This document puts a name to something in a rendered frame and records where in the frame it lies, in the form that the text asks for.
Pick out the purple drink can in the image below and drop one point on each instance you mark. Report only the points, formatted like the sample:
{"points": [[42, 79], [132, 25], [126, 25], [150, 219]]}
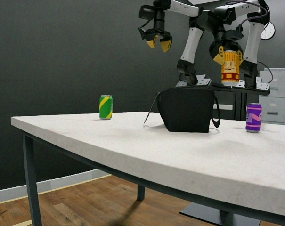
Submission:
{"points": [[253, 118]]}

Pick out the black tote bag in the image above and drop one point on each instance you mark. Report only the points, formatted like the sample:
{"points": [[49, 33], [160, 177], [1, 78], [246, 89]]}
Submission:
{"points": [[186, 109]]}

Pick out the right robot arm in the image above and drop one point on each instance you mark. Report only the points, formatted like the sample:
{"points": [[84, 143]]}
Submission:
{"points": [[185, 64]]}

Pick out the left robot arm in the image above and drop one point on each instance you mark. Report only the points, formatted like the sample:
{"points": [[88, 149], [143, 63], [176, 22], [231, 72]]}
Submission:
{"points": [[213, 22]]}

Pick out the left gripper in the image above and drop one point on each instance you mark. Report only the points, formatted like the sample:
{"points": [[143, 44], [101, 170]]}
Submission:
{"points": [[218, 46]]}

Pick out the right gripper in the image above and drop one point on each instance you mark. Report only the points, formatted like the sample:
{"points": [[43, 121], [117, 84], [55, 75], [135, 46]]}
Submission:
{"points": [[152, 34]]}

